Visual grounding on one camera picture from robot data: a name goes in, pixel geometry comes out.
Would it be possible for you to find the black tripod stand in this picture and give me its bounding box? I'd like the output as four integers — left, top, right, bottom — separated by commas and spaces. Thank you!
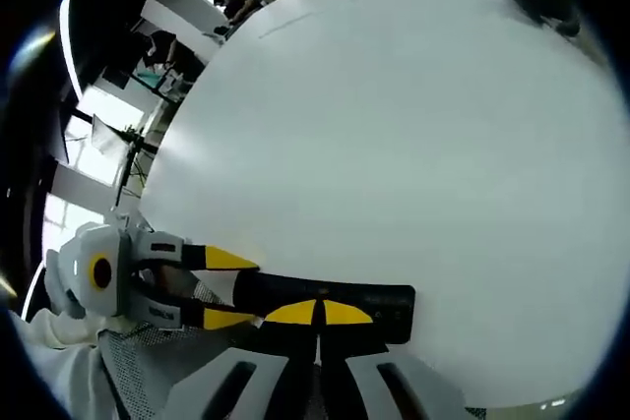
113, 127, 161, 210

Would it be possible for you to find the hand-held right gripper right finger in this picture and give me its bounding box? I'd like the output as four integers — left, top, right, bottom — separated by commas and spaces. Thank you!
316, 298, 472, 420

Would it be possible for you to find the black remote control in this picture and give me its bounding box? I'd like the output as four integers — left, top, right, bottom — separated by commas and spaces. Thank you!
230, 269, 417, 345

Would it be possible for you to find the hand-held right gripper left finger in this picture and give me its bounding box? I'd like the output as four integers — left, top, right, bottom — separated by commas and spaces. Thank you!
168, 298, 321, 420

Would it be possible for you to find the person's grey clothing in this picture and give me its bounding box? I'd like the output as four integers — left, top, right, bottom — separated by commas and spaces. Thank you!
96, 277, 277, 420

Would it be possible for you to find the white reflector panel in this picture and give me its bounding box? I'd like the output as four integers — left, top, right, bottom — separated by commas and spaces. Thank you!
90, 113, 130, 166

